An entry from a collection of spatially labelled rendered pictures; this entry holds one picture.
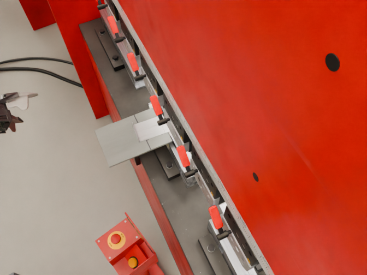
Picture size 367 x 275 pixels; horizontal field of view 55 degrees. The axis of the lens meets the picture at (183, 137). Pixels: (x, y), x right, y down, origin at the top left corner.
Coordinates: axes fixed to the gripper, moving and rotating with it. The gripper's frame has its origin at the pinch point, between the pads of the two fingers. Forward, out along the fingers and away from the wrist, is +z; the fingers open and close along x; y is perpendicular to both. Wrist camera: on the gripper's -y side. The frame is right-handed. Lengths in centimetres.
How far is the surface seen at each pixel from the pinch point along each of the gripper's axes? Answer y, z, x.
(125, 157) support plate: 20.5, 32.2, -6.6
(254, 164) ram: 56, 2, 60
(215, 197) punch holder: 53, 26, 29
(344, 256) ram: 74, -5, 69
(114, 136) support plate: 9.9, 33.0, -8.1
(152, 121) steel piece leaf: 10.8, 45.6, 1.8
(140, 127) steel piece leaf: 11.1, 41.2, -1.4
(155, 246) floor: 48, 90, -85
